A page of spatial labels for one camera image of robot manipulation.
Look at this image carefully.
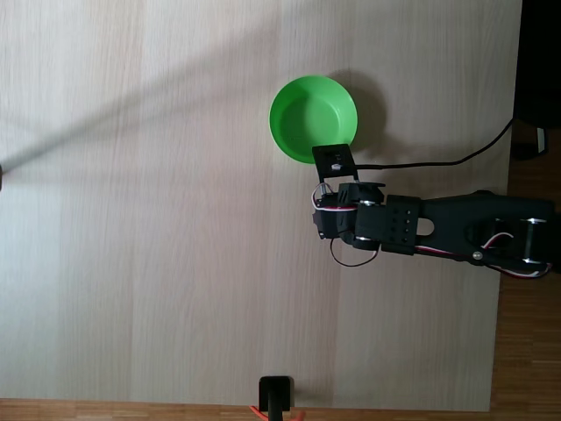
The black stand clamp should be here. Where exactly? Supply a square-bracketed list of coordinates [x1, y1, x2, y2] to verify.
[258, 375, 295, 421]

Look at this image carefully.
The large black object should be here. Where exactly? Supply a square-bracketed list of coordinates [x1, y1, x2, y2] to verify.
[512, 0, 561, 128]

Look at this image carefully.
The green plastic bowl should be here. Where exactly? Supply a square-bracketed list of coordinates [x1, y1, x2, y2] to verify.
[268, 75, 359, 166]

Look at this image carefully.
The orange spring clamp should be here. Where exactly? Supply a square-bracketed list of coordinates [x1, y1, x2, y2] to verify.
[249, 403, 308, 421]

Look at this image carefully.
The red white gripper servo wire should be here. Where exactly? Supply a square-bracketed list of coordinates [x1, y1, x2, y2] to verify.
[310, 183, 380, 268]

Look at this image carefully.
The red white arm servo wire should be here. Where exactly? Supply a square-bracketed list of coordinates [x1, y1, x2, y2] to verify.
[414, 231, 554, 280]

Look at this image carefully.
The black gripper camera mount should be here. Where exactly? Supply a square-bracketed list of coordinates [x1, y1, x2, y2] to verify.
[311, 142, 361, 186]

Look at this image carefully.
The black camera cable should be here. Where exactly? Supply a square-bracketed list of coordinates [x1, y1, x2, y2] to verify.
[355, 117, 515, 170]

